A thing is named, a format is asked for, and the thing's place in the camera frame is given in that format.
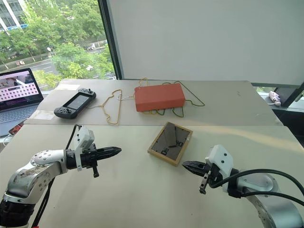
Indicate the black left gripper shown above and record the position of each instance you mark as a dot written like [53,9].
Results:
[89,158]

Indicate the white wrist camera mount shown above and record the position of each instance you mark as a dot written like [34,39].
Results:
[222,158]
[84,139]

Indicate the orange rectangular box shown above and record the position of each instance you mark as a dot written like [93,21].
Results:
[159,96]

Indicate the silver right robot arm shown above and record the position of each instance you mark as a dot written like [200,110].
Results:
[280,213]

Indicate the smartphone with red screen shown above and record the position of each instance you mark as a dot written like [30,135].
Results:
[16,128]

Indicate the dark window frame post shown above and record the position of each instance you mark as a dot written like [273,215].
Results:
[111,40]

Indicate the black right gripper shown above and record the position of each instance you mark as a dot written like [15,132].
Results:
[210,177]

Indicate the grey laptop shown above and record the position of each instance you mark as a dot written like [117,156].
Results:
[16,95]

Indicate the pink folded umbrella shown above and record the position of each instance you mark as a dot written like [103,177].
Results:
[275,97]

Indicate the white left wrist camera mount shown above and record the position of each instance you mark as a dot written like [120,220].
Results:
[84,139]

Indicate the black handheld game console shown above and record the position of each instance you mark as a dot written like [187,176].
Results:
[74,103]

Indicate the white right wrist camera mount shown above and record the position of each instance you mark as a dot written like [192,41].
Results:
[222,158]

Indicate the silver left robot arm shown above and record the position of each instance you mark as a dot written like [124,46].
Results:
[28,175]

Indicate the wooden picture frame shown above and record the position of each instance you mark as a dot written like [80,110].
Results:
[169,143]

